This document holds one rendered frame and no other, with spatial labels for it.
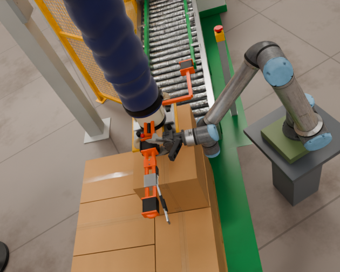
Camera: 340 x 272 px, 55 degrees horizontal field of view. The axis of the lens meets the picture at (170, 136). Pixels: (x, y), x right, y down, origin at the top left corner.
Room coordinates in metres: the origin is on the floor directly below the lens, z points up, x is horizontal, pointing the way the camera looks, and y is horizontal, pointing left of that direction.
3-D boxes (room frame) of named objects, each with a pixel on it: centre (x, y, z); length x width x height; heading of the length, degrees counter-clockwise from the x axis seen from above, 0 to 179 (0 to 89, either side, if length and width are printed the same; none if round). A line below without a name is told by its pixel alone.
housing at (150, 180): (0.92, 0.18, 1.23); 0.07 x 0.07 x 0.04; 74
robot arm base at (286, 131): (1.12, -0.76, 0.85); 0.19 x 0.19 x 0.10
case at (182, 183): (1.36, 0.06, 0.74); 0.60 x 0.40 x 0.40; 163
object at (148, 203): (0.80, 0.22, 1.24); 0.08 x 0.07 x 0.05; 164
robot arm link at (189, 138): (1.07, -0.09, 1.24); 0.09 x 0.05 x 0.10; 164
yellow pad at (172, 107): (1.35, -0.04, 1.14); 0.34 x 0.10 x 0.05; 164
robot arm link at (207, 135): (1.05, -0.17, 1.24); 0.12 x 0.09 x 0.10; 74
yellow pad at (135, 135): (1.40, 0.15, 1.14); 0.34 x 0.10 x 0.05; 164
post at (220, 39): (2.10, -0.69, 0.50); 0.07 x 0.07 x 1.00; 74
